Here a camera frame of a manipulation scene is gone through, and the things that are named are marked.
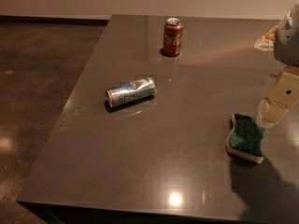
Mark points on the red coca-cola can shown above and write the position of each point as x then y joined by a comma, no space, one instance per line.
173,31

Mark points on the silver blue redbull can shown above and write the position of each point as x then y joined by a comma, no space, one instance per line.
131,91

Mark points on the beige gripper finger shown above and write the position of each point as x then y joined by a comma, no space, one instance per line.
281,95
267,42

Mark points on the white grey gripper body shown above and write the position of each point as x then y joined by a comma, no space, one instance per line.
288,44

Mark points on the green yellow sponge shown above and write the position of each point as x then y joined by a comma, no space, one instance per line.
245,139

